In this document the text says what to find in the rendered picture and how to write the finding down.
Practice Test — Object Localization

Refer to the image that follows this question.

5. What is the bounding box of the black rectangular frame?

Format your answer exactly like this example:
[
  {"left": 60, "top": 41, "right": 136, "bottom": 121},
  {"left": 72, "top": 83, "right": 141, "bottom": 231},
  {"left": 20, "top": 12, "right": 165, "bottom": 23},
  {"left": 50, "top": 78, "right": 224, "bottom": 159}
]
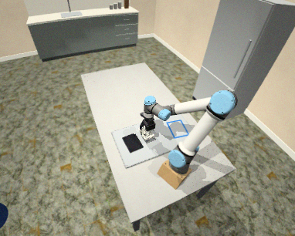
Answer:
[{"left": 122, "top": 133, "right": 143, "bottom": 153}]

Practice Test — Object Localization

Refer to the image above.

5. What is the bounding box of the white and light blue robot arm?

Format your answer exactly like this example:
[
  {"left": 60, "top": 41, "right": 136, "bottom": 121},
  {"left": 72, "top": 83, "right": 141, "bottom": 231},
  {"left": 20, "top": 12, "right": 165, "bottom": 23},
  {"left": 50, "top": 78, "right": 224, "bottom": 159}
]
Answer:
[{"left": 141, "top": 90, "right": 238, "bottom": 174}]

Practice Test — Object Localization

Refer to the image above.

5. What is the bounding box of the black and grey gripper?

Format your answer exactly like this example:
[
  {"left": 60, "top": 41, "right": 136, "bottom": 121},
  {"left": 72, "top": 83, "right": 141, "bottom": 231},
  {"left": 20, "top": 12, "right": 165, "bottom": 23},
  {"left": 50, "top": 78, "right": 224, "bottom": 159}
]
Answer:
[{"left": 140, "top": 116, "right": 155, "bottom": 135}]

